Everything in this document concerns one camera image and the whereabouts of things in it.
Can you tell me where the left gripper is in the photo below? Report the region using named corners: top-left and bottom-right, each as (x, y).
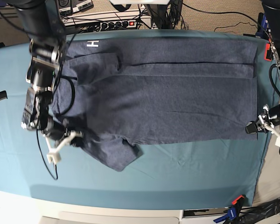
top-left (245, 104), bottom-right (280, 142)

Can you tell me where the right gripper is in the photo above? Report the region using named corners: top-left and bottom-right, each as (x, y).
top-left (42, 119), bottom-right (84, 155)

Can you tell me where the blue-grey heather T-shirt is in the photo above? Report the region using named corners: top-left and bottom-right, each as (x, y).
top-left (51, 38), bottom-right (258, 172)

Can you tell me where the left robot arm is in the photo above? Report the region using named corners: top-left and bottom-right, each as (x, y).
top-left (245, 0), bottom-right (280, 147)

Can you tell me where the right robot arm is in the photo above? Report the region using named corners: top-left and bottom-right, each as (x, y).
top-left (7, 0), bottom-right (82, 156)

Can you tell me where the orange black clamp upper right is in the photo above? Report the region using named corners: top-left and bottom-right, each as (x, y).
top-left (264, 43), bottom-right (273, 61)

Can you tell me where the orange blue clamp bottom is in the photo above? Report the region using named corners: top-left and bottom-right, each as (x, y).
top-left (213, 195), bottom-right (245, 224)

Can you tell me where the black plastic bag bottom right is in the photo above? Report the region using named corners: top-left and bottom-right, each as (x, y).
top-left (238, 199), bottom-right (280, 224)

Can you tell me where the blue clamp upper right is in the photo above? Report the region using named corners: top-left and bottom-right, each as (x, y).
top-left (255, 13), bottom-right (269, 40)

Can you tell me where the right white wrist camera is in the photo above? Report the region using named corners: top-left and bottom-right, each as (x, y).
top-left (47, 152), bottom-right (61, 165)

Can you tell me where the black camera cable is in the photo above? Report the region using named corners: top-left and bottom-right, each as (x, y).
top-left (35, 31), bottom-right (77, 181)
top-left (268, 64), bottom-right (280, 159)

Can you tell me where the white power strip red switch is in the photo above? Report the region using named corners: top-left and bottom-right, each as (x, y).
top-left (75, 17), bottom-right (152, 33)

